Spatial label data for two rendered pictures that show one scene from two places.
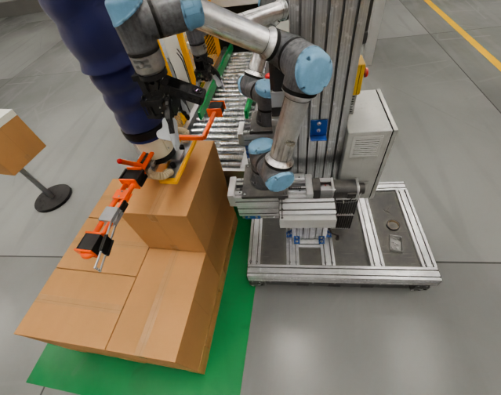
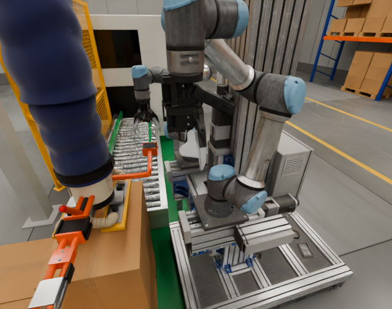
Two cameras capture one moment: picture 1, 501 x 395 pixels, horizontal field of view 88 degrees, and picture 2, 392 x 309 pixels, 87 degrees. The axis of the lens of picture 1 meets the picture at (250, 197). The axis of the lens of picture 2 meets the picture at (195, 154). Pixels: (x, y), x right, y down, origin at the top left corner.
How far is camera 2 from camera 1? 0.51 m
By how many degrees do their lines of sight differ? 29
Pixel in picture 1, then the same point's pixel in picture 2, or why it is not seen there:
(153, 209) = (90, 270)
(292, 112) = (273, 131)
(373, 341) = not seen: outside the picture
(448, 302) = (359, 292)
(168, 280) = not seen: outside the picture
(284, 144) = (264, 163)
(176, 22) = (230, 21)
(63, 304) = not seen: outside the picture
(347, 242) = (270, 259)
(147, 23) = (210, 13)
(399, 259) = (314, 262)
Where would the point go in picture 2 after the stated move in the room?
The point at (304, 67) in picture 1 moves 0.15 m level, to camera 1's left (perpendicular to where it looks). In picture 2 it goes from (295, 88) to (259, 94)
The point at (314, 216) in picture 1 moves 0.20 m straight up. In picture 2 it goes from (274, 235) to (283, 205)
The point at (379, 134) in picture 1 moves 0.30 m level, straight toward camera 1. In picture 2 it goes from (302, 154) to (325, 190)
